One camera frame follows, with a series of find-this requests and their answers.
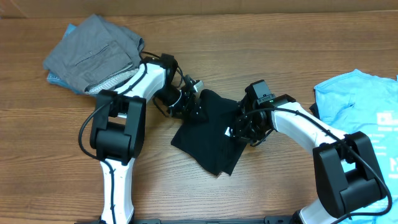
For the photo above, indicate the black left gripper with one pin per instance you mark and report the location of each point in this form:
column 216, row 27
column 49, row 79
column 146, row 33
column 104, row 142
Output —
column 185, row 109

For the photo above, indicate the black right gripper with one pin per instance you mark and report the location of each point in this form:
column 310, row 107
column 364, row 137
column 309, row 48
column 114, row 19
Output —
column 239, row 132

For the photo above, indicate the black t-shirt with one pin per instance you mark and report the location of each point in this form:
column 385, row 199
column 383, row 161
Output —
column 207, row 142

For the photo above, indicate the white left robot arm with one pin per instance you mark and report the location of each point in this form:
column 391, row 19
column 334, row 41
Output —
column 118, row 126

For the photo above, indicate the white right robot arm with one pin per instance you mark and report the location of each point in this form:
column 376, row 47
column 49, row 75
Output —
column 347, row 173

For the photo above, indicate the grey folded shorts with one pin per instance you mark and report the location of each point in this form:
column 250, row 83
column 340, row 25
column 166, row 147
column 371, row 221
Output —
column 97, row 55

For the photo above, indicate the light blue t-shirt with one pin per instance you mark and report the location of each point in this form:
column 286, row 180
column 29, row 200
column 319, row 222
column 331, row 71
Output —
column 357, row 101

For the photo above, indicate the blue denim folded garment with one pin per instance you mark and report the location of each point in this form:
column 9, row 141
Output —
column 54, row 79

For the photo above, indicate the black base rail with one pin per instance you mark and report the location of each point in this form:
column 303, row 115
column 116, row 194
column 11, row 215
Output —
column 214, row 221

